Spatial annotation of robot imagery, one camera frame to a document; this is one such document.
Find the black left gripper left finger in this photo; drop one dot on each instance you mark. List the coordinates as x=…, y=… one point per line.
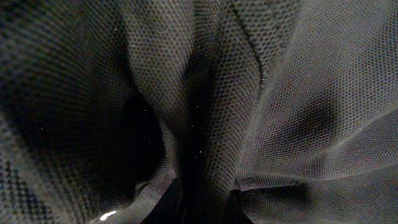
x=167, y=209

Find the black t-shirt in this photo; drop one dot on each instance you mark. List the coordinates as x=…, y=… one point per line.
x=292, y=103

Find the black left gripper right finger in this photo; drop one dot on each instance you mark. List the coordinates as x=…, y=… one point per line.
x=235, y=211

